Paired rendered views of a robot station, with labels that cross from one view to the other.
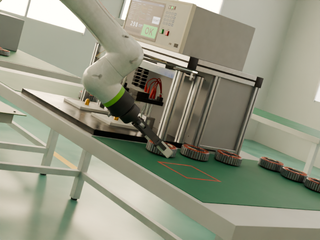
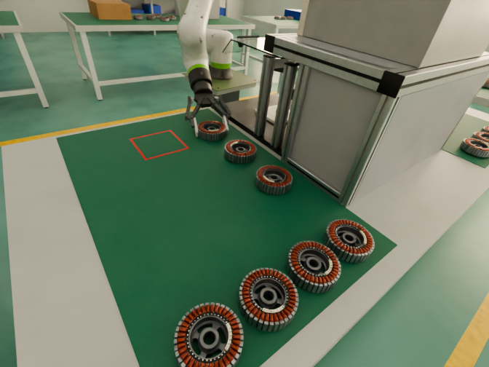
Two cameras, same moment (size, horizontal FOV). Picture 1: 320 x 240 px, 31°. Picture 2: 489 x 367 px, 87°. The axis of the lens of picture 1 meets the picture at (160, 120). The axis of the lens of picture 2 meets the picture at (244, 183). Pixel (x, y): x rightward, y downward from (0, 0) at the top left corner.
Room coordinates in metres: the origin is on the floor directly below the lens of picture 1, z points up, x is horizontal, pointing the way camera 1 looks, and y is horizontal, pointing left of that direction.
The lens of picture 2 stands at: (2.18, -0.94, 1.24)
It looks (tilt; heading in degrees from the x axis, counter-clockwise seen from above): 38 degrees down; 90
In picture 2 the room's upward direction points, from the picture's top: 6 degrees clockwise
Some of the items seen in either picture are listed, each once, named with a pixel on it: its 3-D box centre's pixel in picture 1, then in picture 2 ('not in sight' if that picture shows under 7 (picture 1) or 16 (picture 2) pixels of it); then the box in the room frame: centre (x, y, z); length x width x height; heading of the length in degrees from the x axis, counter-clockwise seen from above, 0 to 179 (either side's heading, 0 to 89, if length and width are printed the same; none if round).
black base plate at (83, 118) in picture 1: (102, 117); (297, 113); (2.40, 0.24, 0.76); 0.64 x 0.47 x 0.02; 40
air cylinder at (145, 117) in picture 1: (144, 121); not in sight; (2.39, 0.06, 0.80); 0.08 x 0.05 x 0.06; 40
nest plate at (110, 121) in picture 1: (115, 121); (277, 113); (2.30, 0.17, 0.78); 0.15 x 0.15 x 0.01; 40
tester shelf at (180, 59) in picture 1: (176, 57); (386, 52); (2.60, 0.01, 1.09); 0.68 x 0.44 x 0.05; 40
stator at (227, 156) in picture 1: (228, 157); (273, 179); (2.27, -0.31, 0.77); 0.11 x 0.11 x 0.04
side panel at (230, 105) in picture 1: (225, 117); (326, 136); (2.40, -0.26, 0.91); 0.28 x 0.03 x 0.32; 130
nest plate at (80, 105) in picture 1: (86, 105); not in sight; (2.48, 0.33, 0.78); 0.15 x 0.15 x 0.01; 40
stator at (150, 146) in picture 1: (161, 148); (212, 130); (2.04, -0.04, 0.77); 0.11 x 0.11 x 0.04
